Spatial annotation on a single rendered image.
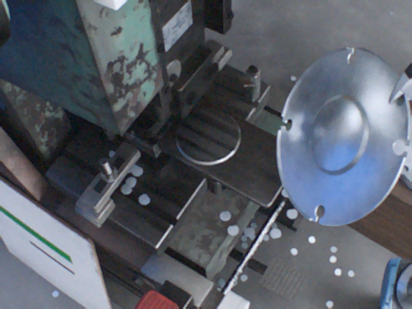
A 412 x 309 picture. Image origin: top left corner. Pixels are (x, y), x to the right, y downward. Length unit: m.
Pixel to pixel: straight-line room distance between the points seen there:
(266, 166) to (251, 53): 1.23
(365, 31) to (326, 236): 1.01
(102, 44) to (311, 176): 0.45
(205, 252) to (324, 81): 0.41
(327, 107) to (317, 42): 1.38
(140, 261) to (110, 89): 0.54
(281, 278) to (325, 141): 0.76
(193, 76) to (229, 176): 0.22
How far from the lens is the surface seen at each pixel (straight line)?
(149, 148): 0.96
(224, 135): 0.94
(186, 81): 0.78
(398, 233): 1.62
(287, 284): 1.48
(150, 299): 0.86
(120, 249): 1.04
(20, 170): 1.11
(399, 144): 1.50
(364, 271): 1.72
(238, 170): 0.91
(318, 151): 0.81
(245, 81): 1.01
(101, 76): 0.54
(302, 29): 2.23
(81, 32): 0.49
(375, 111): 0.75
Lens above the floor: 1.59
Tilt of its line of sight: 61 degrees down
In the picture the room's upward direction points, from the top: 5 degrees counter-clockwise
